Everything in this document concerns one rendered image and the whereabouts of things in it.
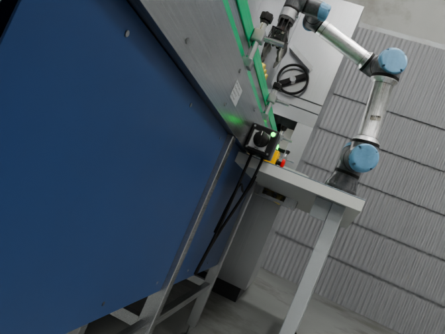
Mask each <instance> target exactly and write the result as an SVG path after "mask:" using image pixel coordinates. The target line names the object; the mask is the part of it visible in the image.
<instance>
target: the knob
mask: <svg viewBox="0 0 445 334"><path fill-rule="evenodd" d="M253 141H254V144H255V145H256V146H258V147H265V146H266V145H267V144H268V143H269V136H268V134H266V133H265V131H259V132H257V133H256V134H255V135H254V138H253Z"/></svg>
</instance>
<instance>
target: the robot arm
mask: <svg viewBox="0 0 445 334"><path fill-rule="evenodd" d="M330 9H331V6H330V5H329V4H327V3H325V2H324V1H319V0H286V1H285V4H284V6H283V8H282V10H281V13H280V14H279V18H278V20H277V21H278V24H277V26H272V28H271V30H270V33H269V34H268V37H270V38H274V39H276V40H280V41H282V42H284V43H285V46H284V47H283V48H282V47H279V46H276V45H273V44H272V47H274V46H276V48H277V49H279V50H277V58H276V59H275V63H274V65H273V68H275V67H276V66H277V65H278V64H279V63H280V62H281V60H282V59H283V57H284V56H285V54H286V53H287V45H288V43H287V42H288V38H289V30H290V28H291V27H292V26H293V25H294V23H295V21H296V19H298V18H299V16H298V14H299V12H300V13H302V14H304V15H305V16H304V17H303V28H304V29H305V30H307V31H313V32H314V33H315V34H317V35H318V36H319V37H321V38H322V39H323V40H324V41H326V42H327V43H329V44H330V45H331V46H332V47H334V48H335V49H337V51H339V52H340V53H341V54H343V55H344V56H345V57H347V58H348V59H349V60H351V61H352V62H353V63H355V64H356V65H357V66H358V69H359V70H360V71H361V72H363V73H364V74H365V75H367V76H368V77H369V78H370V79H371V80H372V82H373V83H372V87H371V91H370V94H369V97H368V101H367V104H366V108H365V111H364V115H363V117H362V122H361V124H360V128H359V131H358V135H357V136H355V137H354V138H352V142H348V143H346V144H345V146H344V148H343V149H342V153H341V155H340V158H339V160H338V163H337V165H336V168H335V169H334V172H333V173H332V174H331V176H330V177H329V178H328V179H327V181H326V182H325V183H324V184H326V185H328V186H331V187H333V188H336V189H338V190H341V191H343V192H346V193H348V194H352V195H354V196H356V194H357V186H358V180H359V178H360V175H361V173H364V172H369V171H370V170H372V169H374V168H375V167H376V166H377V163H378V162H379V153H378V150H379V146H380V144H379V142H378V141H377V140H378V137H379V133H380V130H381V126H382V124H383V120H384V116H385V113H386V110H387V106H388V103H389V99H390V97H391V92H392V90H393V87H394V86H396V85H397V84H398V83H399V79H400V77H401V72H403V71H404V70H405V68H406V67H407V56H406V55H405V53H404V52H403V51H402V50H400V49H398V48H388V49H386V50H383V51H382V52H381V53H380V54H379V55H376V54H375V53H373V52H368V51H367V50H366V49H364V48H363V47H361V46H360V45H359V44H358V43H356V42H355V41H353V40H352V39H351V38H350V37H348V36H347V35H345V34H344V33H343V32H342V31H340V30H339V29H337V28H336V27H335V26H334V25H332V24H331V23H329V22H328V21H327V20H326V18H327V17H328V14H329V12H330ZM274 27H275V28H274ZM270 35H271V36H270ZM271 50H272V48H271V44H270V43H267V42H265V43H264V48H263V50H262V55H261V61H262V63H263V62H264V61H265V58H266V57H267V55H268V53H269V52H271Z"/></svg>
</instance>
